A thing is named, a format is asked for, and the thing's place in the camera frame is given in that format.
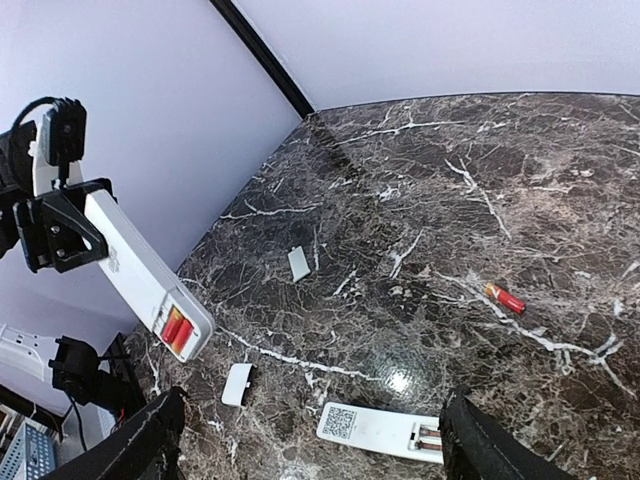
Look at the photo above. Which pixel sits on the grey perforated metal box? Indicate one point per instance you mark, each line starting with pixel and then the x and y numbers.
pixel 30 455

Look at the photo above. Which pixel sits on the left black frame post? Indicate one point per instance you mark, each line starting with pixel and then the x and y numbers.
pixel 247 34

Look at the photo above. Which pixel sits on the white KT-16 remote control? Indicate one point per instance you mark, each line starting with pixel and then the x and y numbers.
pixel 408 436

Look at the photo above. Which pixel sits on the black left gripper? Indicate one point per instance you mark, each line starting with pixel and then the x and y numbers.
pixel 54 230

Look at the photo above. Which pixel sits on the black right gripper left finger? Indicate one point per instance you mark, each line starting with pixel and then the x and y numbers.
pixel 145 447

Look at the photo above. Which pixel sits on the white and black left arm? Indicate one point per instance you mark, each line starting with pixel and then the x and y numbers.
pixel 81 303

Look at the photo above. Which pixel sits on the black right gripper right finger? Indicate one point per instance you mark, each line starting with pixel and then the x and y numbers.
pixel 475 446

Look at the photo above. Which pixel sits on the white battery cover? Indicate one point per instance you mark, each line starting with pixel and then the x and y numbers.
pixel 237 383
pixel 298 264

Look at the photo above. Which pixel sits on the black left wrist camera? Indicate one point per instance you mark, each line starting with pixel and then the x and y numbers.
pixel 64 130

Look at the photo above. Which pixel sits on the white remote with green buttons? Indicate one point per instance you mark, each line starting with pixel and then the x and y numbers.
pixel 143 279

